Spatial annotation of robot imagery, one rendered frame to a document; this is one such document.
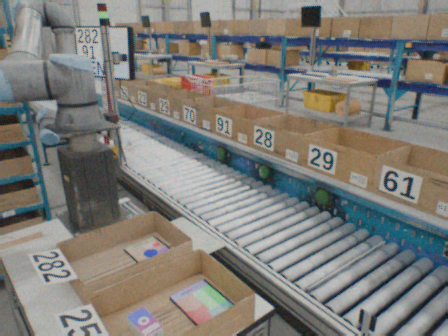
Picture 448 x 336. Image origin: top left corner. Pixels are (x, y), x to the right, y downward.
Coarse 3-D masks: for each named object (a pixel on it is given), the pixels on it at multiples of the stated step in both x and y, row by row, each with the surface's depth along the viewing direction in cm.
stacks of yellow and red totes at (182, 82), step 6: (168, 78) 793; (174, 78) 801; (180, 78) 797; (192, 78) 748; (204, 78) 731; (210, 78) 702; (168, 84) 765; (174, 84) 744; (180, 84) 747; (186, 84) 715; (192, 84) 697; (198, 84) 693; (192, 90) 703; (198, 90) 697
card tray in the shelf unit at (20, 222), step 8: (8, 216) 241; (16, 216) 244; (24, 216) 244; (32, 216) 244; (40, 216) 226; (0, 224) 235; (8, 224) 235; (16, 224) 218; (24, 224) 221; (32, 224) 223; (0, 232) 213; (8, 232) 216
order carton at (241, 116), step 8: (248, 104) 248; (216, 112) 231; (224, 112) 241; (232, 112) 245; (240, 112) 249; (248, 112) 250; (256, 112) 244; (264, 112) 237; (272, 112) 232; (280, 112) 226; (232, 120) 219; (240, 120) 213; (248, 120) 207; (232, 128) 221; (240, 128) 215; (248, 128) 209; (224, 136) 230; (232, 136) 223; (248, 136) 211; (248, 144) 212
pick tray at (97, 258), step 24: (144, 216) 144; (72, 240) 127; (96, 240) 133; (120, 240) 140; (168, 240) 141; (72, 264) 128; (96, 264) 128; (120, 264) 127; (144, 264) 115; (96, 288) 107
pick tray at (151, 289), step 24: (168, 264) 114; (192, 264) 121; (216, 264) 115; (120, 288) 106; (144, 288) 111; (168, 288) 116; (216, 288) 116; (240, 288) 106; (96, 312) 94; (120, 312) 106; (168, 312) 106; (240, 312) 99
